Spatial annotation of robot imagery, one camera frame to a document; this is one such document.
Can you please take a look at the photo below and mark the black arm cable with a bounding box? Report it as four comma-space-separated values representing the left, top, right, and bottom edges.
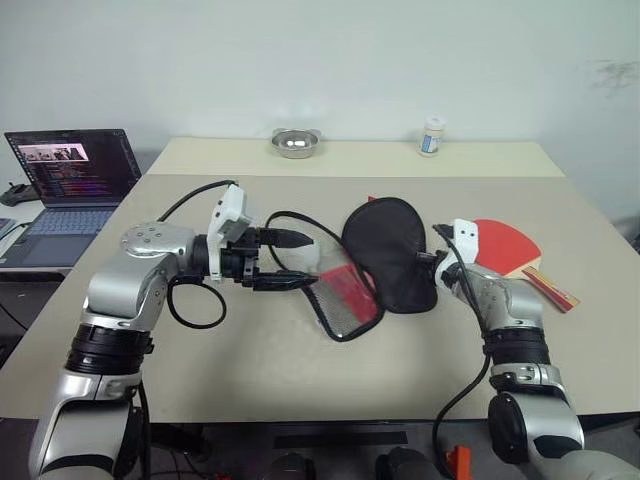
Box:
430, 223, 496, 476
134, 179, 244, 480

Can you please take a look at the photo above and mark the black handheld controller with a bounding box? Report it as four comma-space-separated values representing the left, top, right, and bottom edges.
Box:
0, 182, 39, 207

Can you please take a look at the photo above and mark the orange plastic clamp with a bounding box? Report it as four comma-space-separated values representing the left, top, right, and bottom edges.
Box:
446, 443, 472, 480

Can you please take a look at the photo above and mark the dark side desk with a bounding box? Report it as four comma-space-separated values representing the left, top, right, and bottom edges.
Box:
0, 148, 169, 284

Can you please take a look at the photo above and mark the black bar under table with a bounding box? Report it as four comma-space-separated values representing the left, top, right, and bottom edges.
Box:
273, 429, 409, 449

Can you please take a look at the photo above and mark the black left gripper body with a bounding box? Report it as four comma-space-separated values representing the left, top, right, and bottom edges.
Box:
222, 226, 266, 293

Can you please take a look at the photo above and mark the open grey laptop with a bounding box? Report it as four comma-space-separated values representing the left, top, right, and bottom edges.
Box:
0, 128, 142, 269

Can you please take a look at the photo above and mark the dark object at wall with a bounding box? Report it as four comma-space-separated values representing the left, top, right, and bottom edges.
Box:
612, 214, 640, 252

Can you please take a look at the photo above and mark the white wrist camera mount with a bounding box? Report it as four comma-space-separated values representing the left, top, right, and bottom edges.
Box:
433, 217, 485, 287
207, 183, 257, 286

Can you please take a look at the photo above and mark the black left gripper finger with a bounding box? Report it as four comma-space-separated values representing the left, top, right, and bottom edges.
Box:
251, 270, 322, 294
258, 228, 315, 250

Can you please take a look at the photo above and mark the red table tennis paddle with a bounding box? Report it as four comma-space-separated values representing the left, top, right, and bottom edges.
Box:
472, 217, 582, 315

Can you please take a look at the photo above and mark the red paper label card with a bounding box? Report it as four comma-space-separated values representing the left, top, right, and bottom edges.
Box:
321, 266, 380, 327

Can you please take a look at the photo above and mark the black paddle case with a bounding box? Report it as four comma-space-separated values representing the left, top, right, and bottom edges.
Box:
263, 196, 440, 345

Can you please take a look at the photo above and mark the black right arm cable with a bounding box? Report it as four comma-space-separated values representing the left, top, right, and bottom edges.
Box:
430, 223, 496, 476

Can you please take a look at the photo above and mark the small steel bowl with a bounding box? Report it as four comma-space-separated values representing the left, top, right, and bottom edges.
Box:
271, 127, 322, 160

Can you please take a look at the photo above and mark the white plastic bottle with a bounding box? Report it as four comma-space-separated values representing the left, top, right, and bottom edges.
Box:
417, 115, 447, 158

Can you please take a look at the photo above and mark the dark rounded shape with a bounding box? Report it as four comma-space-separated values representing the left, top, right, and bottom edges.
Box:
374, 446, 437, 480

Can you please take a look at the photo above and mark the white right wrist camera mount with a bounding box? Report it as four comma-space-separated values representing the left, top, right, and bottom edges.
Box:
433, 217, 485, 287

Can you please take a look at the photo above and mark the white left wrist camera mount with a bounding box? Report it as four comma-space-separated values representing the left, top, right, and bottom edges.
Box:
207, 183, 257, 286

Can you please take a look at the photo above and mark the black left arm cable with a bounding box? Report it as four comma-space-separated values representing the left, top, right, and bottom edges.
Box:
134, 179, 244, 480

